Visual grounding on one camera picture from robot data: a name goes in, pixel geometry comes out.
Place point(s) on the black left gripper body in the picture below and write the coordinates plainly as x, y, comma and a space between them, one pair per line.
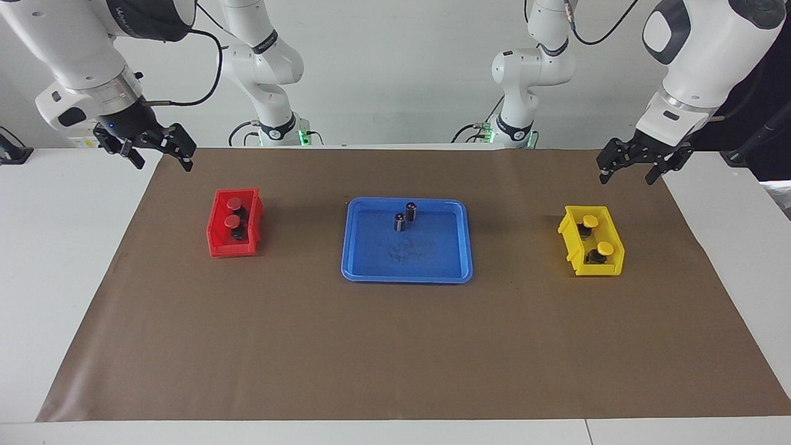
649, 151

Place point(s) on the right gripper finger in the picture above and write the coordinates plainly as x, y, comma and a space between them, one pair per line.
133, 157
184, 148

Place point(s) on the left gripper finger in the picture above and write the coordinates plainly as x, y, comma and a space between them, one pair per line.
608, 167
662, 170

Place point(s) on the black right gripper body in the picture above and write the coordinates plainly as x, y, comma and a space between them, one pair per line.
133, 123

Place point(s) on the yellow push button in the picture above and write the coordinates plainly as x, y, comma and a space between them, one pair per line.
591, 220
604, 249

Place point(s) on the red push button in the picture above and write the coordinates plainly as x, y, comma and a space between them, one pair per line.
234, 203
232, 221

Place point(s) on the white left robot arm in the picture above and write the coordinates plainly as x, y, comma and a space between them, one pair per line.
704, 55

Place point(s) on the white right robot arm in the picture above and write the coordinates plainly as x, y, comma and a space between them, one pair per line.
74, 43

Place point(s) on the blue plastic tray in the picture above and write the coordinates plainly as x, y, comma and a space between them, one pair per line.
432, 259

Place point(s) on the white power strip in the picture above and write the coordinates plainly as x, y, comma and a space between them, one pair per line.
80, 142

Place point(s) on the yellow plastic bin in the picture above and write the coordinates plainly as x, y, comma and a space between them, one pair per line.
571, 238

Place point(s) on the black stand pole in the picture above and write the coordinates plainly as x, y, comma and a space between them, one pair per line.
744, 154

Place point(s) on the red plastic bin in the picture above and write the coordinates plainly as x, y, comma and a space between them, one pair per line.
216, 238

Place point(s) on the black background panel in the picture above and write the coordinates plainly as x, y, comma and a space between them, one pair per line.
769, 93

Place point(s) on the black cylindrical capacitor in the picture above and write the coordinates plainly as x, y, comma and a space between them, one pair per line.
400, 222
411, 211

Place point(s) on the brown table mat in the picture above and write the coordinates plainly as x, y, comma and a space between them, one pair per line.
395, 346

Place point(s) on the black clamp mount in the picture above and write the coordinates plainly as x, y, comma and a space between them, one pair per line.
12, 154

